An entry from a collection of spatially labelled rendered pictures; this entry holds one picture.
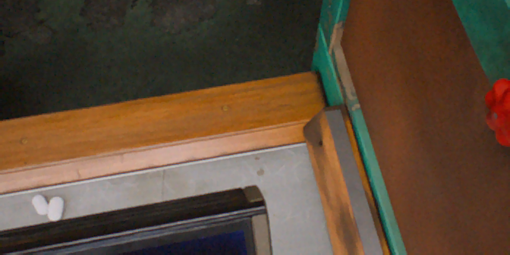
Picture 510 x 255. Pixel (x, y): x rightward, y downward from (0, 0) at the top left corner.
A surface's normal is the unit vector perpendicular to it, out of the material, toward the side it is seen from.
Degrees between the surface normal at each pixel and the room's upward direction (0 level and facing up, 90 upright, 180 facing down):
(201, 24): 0
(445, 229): 90
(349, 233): 66
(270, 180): 0
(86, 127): 0
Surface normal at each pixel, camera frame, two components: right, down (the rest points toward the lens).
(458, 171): -0.98, 0.16
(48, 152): 0.00, -0.47
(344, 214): -0.90, -0.04
